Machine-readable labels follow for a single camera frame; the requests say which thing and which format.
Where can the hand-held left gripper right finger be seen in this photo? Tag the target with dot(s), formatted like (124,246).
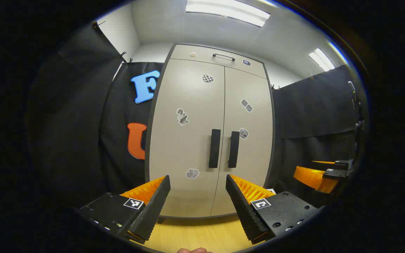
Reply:
(243,207)

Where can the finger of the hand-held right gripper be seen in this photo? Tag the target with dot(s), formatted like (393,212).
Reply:
(343,164)
(309,177)

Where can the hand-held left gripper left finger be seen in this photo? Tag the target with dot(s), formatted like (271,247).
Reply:
(153,207)

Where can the beige shoe cabinet door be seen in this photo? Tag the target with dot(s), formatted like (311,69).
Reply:
(251,165)
(185,147)

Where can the double-door shoe cabinet body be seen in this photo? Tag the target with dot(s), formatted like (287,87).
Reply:
(148,140)

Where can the beige cabinet drawer front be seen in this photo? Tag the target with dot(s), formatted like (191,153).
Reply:
(202,59)

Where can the dark stand pole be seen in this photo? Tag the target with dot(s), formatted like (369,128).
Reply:
(358,130)

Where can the black backdrop cloth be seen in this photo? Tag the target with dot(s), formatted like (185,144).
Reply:
(118,116)
(72,116)
(311,112)

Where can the small ceiling light panel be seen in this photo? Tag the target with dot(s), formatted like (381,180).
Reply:
(322,59)

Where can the black cloth clip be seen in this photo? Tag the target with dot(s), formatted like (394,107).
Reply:
(122,55)
(129,61)
(98,24)

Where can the large ceiling light panel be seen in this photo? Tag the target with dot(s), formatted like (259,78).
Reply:
(227,10)

